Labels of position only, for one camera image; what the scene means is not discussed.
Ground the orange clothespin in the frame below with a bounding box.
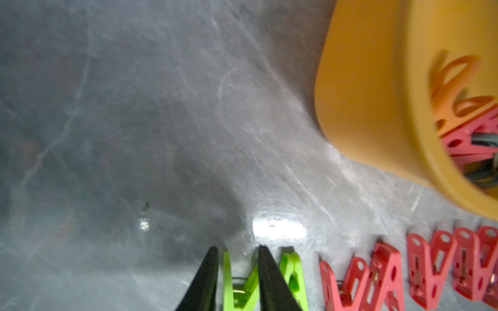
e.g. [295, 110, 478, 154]
[430, 55, 495, 136]

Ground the red clothespin front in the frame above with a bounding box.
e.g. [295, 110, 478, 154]
[441, 105, 497, 170]

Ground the teal clothespin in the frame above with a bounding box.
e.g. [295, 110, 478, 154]
[465, 133, 497, 189]

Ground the red clothespin placed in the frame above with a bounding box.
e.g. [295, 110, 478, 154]
[319, 257, 370, 311]
[452, 226, 497, 301]
[407, 231, 457, 310]
[359, 242, 405, 310]
[482, 266, 498, 310]

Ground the yellow plastic storage box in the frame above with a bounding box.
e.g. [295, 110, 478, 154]
[315, 1, 497, 220]

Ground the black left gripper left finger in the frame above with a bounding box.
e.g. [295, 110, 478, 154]
[176, 246, 219, 311]

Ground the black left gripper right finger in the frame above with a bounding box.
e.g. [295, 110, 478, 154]
[258, 245, 301, 311]

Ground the green clothespin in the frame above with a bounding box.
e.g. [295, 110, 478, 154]
[223, 251, 260, 310]
[280, 252, 309, 311]

